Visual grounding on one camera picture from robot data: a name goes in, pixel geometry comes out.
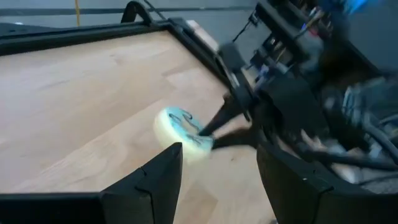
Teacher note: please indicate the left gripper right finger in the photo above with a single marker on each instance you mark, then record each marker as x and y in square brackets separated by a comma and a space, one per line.
[289, 186]

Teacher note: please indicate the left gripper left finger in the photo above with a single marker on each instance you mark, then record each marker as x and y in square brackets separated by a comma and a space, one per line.
[149, 193]

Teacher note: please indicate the blue frosted toy donut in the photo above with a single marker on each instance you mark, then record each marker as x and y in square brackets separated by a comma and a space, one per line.
[177, 130]

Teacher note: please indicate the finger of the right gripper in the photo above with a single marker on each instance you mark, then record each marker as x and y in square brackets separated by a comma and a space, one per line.
[239, 139]
[222, 119]

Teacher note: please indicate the black metal table frame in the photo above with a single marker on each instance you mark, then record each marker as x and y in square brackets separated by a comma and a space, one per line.
[93, 31]

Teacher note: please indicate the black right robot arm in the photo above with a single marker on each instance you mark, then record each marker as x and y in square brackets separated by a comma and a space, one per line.
[342, 62]

